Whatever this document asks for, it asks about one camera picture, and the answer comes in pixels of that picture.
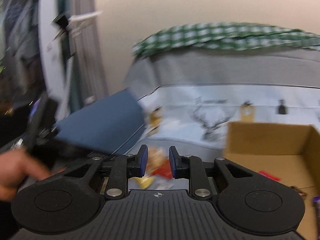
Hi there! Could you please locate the person's left hand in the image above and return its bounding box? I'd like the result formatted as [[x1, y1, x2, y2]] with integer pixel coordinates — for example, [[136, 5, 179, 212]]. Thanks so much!
[[0, 148, 52, 202]]

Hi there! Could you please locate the snack pile on sofa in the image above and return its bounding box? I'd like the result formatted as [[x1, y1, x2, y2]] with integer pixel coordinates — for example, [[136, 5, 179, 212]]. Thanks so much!
[[132, 146, 173, 190]]

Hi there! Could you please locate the deer print sofa cover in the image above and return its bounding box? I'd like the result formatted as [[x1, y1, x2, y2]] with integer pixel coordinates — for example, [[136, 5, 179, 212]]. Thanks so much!
[[125, 48, 319, 161]]

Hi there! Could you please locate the pink snack packet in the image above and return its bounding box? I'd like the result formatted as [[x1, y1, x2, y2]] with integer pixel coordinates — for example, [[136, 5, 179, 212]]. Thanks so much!
[[258, 171, 281, 181]]

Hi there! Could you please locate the grey curtain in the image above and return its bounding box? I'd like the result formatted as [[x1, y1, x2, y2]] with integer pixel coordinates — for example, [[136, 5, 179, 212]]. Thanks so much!
[[57, 0, 108, 113]]

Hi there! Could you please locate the brown cardboard box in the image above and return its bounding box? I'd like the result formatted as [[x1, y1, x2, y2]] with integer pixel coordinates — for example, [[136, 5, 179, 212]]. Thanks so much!
[[223, 122, 319, 239]]

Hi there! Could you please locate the purple candy wrapper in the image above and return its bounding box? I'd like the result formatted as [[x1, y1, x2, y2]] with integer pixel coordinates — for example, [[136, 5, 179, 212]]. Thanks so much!
[[312, 196, 320, 230]]

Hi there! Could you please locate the green checkered cloth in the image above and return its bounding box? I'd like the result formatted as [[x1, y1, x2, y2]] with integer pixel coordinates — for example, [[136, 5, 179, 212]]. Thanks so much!
[[132, 22, 319, 58]]

